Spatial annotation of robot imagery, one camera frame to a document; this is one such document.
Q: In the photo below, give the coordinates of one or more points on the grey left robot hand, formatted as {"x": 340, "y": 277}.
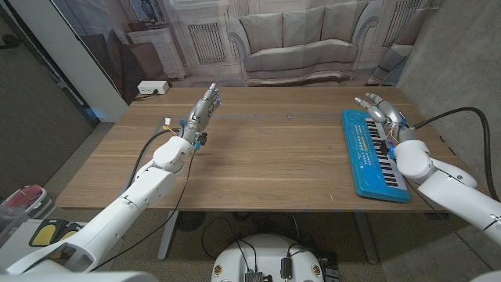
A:
{"x": 201, "y": 113}

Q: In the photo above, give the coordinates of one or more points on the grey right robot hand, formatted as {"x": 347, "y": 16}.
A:
{"x": 393, "y": 115}

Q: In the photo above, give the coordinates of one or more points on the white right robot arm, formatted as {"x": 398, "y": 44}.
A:
{"x": 450, "y": 192}

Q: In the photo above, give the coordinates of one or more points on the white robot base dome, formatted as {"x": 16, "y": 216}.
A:
{"x": 266, "y": 254}

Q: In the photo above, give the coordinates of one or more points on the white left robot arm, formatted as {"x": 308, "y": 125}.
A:
{"x": 129, "y": 203}

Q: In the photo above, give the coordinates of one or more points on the blue toy piano keyboard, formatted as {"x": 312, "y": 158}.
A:
{"x": 370, "y": 182}

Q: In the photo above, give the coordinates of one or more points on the white power strip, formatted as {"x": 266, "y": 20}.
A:
{"x": 152, "y": 86}

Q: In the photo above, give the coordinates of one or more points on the round black floor fan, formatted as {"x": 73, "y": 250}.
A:
{"x": 190, "y": 220}

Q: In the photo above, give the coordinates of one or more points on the printed living room backdrop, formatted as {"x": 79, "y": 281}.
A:
{"x": 301, "y": 39}

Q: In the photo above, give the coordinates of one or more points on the grey table leg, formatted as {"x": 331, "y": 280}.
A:
{"x": 366, "y": 239}
{"x": 168, "y": 235}

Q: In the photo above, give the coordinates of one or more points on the white pillar panel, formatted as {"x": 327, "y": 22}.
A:
{"x": 78, "y": 62}

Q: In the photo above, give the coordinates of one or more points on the black power adapter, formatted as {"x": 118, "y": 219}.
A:
{"x": 286, "y": 268}

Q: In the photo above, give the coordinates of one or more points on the clear bin with red item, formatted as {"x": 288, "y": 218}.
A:
{"x": 27, "y": 197}

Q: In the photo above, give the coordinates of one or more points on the yellow and black foot pedal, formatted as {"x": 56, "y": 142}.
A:
{"x": 43, "y": 235}

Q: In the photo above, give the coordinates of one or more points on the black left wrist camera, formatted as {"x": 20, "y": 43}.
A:
{"x": 202, "y": 139}

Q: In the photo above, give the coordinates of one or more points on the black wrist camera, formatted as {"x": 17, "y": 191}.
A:
{"x": 202, "y": 139}
{"x": 384, "y": 148}

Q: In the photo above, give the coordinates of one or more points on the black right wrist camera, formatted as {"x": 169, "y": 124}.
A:
{"x": 384, "y": 148}

